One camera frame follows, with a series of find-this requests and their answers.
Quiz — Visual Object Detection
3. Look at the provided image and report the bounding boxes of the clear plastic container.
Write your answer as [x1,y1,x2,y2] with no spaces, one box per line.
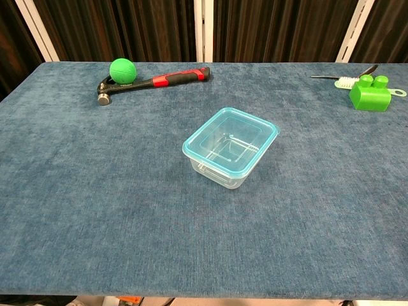
[188,149,279,191]

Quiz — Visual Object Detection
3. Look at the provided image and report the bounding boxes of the teal container lid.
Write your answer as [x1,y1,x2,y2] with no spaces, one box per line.
[182,107,281,177]

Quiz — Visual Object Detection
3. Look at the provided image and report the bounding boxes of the white slanted frame post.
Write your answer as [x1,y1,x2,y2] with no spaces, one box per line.
[15,0,61,62]
[335,0,376,63]

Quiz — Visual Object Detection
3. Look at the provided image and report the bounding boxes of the red black claw hammer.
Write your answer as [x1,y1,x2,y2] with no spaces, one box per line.
[97,66,212,106]

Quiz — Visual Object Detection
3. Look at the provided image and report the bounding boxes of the green toy building block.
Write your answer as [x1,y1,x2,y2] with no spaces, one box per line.
[349,74,392,112]

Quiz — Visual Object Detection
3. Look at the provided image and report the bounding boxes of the black pleated curtain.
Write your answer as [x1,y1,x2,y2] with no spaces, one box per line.
[0,0,408,99]

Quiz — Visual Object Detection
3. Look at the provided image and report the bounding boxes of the green brush white bristles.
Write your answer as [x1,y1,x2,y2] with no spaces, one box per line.
[334,75,408,97]

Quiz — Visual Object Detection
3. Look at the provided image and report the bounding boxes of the metal spoon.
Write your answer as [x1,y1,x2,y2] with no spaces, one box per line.
[310,64,379,79]

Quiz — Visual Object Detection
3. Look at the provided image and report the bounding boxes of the blue table cloth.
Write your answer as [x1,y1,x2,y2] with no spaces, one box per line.
[0,61,408,300]

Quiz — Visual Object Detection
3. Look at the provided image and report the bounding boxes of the green ball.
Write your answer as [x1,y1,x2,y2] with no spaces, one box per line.
[109,57,138,85]

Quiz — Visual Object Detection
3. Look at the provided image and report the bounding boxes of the white upright frame post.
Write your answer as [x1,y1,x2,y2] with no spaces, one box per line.
[193,0,214,63]

